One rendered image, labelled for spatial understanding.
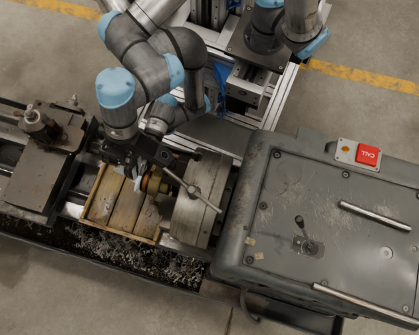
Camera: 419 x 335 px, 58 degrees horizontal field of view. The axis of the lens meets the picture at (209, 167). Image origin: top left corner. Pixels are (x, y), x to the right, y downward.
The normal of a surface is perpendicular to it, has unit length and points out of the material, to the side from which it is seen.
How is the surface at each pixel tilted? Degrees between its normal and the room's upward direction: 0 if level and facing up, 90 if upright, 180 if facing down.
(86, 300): 0
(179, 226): 52
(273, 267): 0
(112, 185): 0
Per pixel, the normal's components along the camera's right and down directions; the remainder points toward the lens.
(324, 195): 0.02, -0.31
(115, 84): 0.09, -0.54
